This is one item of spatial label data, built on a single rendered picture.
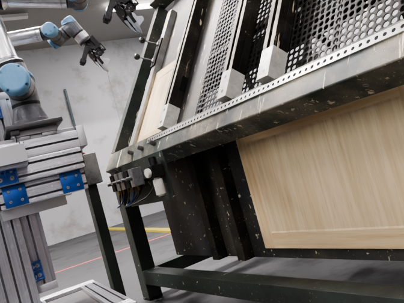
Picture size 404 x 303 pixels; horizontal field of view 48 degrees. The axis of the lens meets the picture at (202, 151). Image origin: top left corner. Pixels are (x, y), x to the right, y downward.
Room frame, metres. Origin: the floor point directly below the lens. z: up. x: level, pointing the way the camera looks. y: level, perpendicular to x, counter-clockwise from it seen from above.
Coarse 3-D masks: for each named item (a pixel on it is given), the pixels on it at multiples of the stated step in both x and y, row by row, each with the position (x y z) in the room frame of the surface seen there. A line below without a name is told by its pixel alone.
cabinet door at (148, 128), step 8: (168, 64) 2.57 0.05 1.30; (160, 72) 2.65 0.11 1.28; (168, 72) 2.53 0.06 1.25; (160, 80) 2.61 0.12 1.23; (168, 80) 2.49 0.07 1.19; (152, 88) 2.66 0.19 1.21; (160, 88) 2.56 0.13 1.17; (152, 96) 2.61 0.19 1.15; (160, 96) 2.51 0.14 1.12; (152, 104) 2.57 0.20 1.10; (160, 104) 2.47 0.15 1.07; (152, 112) 2.52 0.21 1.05; (160, 112) 2.42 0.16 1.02; (144, 120) 2.58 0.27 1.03; (152, 120) 2.48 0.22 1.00; (144, 128) 2.54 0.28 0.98; (152, 128) 2.44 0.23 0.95; (144, 136) 2.48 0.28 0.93
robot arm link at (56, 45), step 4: (60, 28) 2.47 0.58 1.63; (64, 32) 2.46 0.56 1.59; (64, 36) 2.46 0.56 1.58; (68, 36) 2.48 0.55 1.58; (48, 40) 2.46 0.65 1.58; (60, 40) 2.44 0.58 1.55; (64, 40) 2.48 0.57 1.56; (52, 44) 2.46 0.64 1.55; (56, 44) 2.47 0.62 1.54; (60, 44) 2.48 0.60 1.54; (56, 48) 2.48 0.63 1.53
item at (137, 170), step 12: (144, 156) 2.28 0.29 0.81; (156, 156) 2.18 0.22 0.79; (132, 168) 2.21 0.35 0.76; (144, 168) 2.31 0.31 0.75; (156, 168) 2.12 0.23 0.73; (120, 180) 2.26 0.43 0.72; (132, 180) 2.22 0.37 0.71; (144, 180) 2.34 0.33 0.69; (156, 180) 2.12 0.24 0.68; (168, 180) 2.14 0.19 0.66; (120, 192) 2.44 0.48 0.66; (132, 192) 2.49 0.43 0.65; (144, 192) 2.37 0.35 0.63; (156, 192) 2.13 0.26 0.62; (168, 192) 2.16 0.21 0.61; (120, 204) 2.36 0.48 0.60; (132, 204) 2.23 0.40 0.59
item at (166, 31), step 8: (168, 24) 2.80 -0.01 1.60; (168, 32) 2.79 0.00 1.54; (168, 40) 2.79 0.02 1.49; (160, 48) 2.74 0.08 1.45; (160, 56) 2.73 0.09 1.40; (160, 64) 2.73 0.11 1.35; (152, 72) 2.70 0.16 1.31; (152, 80) 2.68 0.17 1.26; (144, 96) 2.66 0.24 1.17; (144, 104) 2.63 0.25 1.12; (144, 112) 2.62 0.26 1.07; (136, 120) 2.63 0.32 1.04; (136, 128) 2.58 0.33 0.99; (136, 136) 2.57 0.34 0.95
